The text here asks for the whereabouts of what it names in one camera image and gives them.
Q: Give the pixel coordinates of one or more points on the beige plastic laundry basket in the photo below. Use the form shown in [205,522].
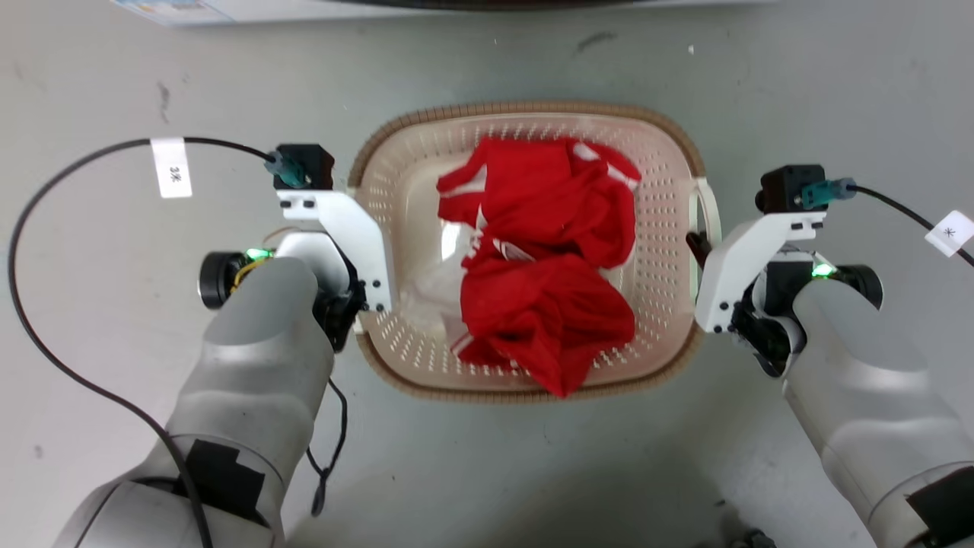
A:
[662,228]

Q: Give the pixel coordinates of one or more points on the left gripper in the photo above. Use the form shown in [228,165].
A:
[335,308]

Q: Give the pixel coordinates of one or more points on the white board with blue print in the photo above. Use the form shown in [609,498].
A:
[228,9]

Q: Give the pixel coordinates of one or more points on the white camera bracket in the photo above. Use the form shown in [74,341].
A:
[734,266]
[358,236]

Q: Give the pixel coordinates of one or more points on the white right camera bracket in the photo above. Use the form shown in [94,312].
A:
[734,266]

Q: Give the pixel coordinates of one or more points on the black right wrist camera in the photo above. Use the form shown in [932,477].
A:
[784,186]

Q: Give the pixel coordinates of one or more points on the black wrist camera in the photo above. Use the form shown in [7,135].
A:
[784,186]
[312,161]

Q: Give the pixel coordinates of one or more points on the white left camera bracket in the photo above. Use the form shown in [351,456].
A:
[358,236]

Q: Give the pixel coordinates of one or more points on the white sheer cloth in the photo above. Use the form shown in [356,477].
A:
[434,293]

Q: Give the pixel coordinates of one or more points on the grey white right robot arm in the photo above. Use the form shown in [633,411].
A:
[867,380]

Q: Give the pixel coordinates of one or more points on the red garment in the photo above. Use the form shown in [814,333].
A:
[548,304]

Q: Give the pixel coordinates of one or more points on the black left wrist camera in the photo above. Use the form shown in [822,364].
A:
[312,161]

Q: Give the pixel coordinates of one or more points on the dark robot base part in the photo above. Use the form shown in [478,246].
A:
[755,540]

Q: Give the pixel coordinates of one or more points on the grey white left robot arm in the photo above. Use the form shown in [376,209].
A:
[251,358]

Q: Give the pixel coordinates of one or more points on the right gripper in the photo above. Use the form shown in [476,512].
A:
[765,327]

